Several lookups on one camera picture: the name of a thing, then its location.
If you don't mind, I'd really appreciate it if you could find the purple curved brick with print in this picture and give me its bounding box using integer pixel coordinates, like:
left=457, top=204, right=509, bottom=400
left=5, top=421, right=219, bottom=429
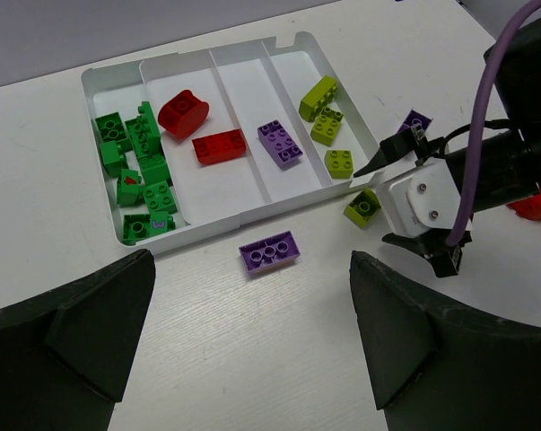
left=257, top=119, right=303, bottom=170

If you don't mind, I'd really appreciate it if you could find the lime 2x2 brick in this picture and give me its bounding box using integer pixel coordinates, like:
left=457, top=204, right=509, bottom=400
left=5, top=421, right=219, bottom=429
left=310, top=107, right=344, bottom=146

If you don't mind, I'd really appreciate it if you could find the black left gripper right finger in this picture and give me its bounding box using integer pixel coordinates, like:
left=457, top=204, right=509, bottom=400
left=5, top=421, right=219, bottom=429
left=350, top=251, right=541, bottom=430

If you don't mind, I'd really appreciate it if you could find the purple rounded brick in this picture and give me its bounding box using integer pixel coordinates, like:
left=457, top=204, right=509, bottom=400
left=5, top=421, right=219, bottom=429
left=397, top=109, right=432, bottom=133

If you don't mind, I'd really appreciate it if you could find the red flower brick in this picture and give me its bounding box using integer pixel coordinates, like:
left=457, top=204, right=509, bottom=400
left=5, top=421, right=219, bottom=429
left=158, top=89, right=210, bottom=141

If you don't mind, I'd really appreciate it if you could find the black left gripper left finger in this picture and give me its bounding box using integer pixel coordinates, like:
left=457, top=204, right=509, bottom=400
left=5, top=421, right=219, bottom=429
left=0, top=250, right=156, bottom=430

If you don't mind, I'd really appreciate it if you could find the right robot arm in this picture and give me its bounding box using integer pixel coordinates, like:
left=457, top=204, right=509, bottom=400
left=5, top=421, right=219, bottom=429
left=356, top=18, right=541, bottom=277

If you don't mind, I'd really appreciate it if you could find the green 2x2 brick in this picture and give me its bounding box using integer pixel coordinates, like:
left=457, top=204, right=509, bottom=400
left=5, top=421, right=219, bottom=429
left=100, top=141, right=128, bottom=178
left=94, top=111, right=132, bottom=154
left=142, top=180, right=178, bottom=214
left=149, top=211, right=176, bottom=237

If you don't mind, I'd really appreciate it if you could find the red 2x4 brick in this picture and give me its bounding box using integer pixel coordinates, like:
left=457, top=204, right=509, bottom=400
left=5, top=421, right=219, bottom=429
left=192, top=128, right=247, bottom=165

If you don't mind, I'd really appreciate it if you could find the purple 2x3 brick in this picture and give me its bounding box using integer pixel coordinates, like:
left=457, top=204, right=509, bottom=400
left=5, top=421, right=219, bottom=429
left=239, top=231, right=301, bottom=275

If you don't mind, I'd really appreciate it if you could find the green 2x4 brick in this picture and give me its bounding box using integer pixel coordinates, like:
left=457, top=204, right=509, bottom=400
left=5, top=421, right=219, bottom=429
left=126, top=101, right=161, bottom=159

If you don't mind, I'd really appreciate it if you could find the red stepped brick right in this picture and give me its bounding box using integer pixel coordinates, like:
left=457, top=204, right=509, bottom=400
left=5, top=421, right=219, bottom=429
left=507, top=193, right=541, bottom=222

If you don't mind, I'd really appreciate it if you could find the lime 2x4 brick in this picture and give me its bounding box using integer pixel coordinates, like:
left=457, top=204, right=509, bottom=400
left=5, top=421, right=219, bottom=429
left=298, top=75, right=337, bottom=122

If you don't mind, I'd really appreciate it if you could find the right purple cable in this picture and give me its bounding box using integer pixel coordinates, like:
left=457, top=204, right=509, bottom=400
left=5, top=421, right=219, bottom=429
left=444, top=0, right=541, bottom=247

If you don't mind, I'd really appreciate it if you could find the white divided sorting tray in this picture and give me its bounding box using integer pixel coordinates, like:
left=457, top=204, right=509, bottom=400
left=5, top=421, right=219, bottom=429
left=81, top=31, right=378, bottom=254

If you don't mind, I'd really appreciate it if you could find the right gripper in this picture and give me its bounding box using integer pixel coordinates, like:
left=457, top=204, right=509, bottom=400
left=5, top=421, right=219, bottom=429
left=353, top=120, right=541, bottom=278

